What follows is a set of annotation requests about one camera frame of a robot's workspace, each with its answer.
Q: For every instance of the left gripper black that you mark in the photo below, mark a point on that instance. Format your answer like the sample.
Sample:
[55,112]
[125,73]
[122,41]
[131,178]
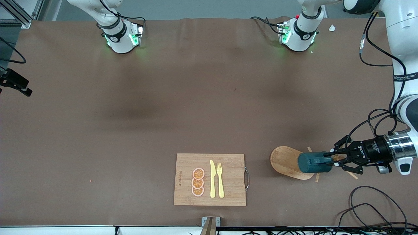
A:
[370,149]

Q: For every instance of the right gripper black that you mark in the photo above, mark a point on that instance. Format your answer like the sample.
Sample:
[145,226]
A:
[13,80]

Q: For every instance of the dark teal mug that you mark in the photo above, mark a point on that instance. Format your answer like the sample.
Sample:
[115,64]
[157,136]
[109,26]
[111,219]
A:
[312,163]

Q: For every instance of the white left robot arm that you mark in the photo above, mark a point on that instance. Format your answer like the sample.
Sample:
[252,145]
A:
[403,39]

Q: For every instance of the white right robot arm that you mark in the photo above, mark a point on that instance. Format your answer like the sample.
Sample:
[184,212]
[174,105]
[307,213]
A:
[120,42]

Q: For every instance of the wooden mug rack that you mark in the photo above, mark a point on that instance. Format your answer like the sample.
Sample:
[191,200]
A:
[284,161]

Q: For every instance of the bamboo cutting board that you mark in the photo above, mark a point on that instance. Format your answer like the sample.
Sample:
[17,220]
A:
[228,182]

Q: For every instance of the white paper scrap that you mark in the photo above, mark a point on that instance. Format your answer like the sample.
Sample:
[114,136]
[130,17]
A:
[332,28]

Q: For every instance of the yellow plastic fork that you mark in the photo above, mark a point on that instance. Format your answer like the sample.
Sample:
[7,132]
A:
[220,186]

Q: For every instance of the yellow plastic knife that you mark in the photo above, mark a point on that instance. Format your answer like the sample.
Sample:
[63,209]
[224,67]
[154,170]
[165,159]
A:
[212,182]

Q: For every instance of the orange slice toy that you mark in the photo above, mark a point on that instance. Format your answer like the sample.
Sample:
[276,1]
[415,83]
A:
[197,183]
[197,192]
[198,173]

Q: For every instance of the aluminium frame profile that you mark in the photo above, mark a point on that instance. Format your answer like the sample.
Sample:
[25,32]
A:
[24,23]

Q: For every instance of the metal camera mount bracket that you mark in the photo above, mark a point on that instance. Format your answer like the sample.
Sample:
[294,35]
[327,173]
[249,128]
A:
[211,226]

